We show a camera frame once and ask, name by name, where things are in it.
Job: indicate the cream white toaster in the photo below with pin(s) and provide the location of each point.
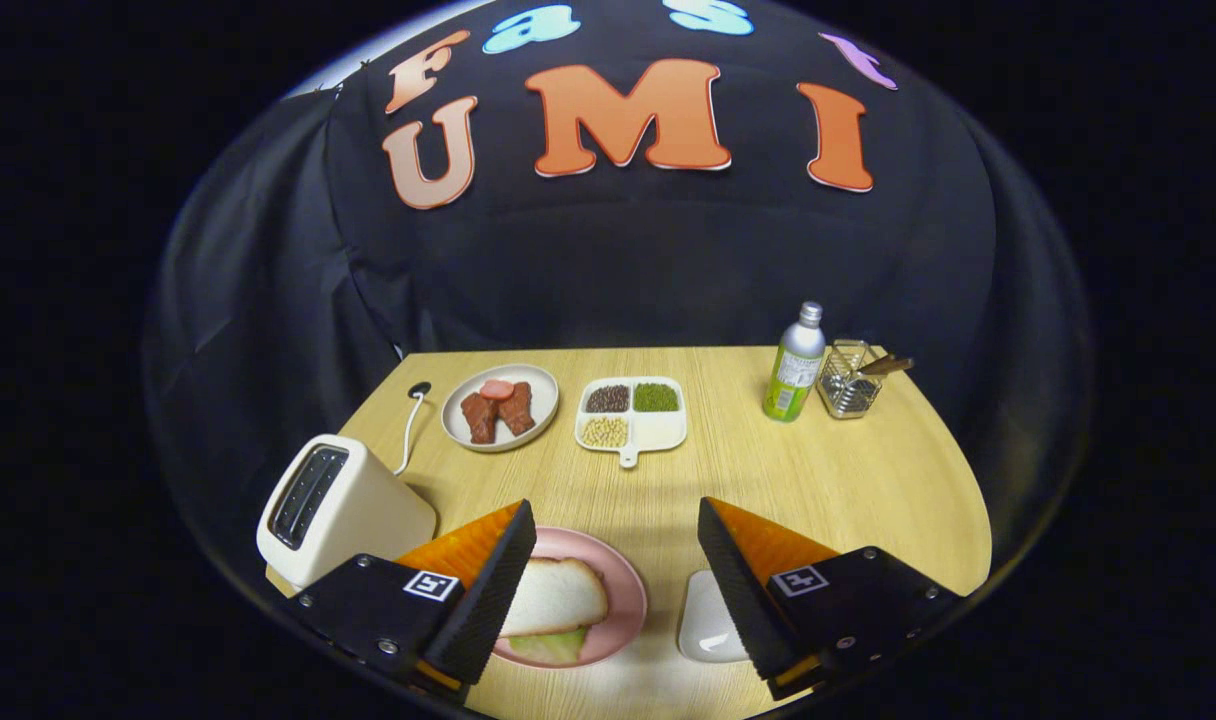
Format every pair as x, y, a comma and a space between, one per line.
368, 520

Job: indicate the brown-crust bread slice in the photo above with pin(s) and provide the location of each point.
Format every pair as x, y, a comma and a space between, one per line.
558, 595

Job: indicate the black table grommet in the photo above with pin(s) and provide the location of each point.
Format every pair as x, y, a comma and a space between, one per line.
420, 389

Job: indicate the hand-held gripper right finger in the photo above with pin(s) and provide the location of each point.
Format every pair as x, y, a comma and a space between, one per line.
743, 600

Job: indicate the dark red beans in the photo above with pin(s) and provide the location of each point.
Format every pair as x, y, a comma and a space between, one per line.
608, 399

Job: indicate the yellow soybeans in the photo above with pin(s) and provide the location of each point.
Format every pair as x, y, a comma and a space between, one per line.
604, 431

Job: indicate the white square plate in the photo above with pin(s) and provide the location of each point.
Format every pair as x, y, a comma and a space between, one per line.
708, 620

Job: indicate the brown meat piece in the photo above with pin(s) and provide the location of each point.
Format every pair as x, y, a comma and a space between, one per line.
479, 418
517, 408

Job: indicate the green mung beans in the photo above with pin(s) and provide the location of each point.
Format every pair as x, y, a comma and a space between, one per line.
656, 397

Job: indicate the silver bottle green label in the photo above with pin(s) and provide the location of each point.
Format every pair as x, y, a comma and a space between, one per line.
793, 375

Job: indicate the white divided dish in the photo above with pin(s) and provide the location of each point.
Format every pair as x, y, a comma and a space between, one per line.
658, 432

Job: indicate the beige round plate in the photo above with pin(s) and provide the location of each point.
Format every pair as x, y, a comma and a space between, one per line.
543, 395

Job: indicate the green lettuce leaf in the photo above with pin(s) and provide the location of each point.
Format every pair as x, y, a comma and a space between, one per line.
553, 645

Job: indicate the pink round plate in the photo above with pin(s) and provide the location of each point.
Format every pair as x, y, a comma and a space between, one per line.
623, 600

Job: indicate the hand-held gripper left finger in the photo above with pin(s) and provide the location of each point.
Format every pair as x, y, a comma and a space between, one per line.
488, 600

